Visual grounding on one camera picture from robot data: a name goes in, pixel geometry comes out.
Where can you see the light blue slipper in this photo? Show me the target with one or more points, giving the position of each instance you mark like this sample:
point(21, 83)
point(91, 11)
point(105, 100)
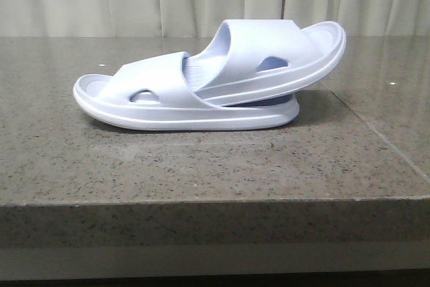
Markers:
point(254, 59)
point(152, 94)

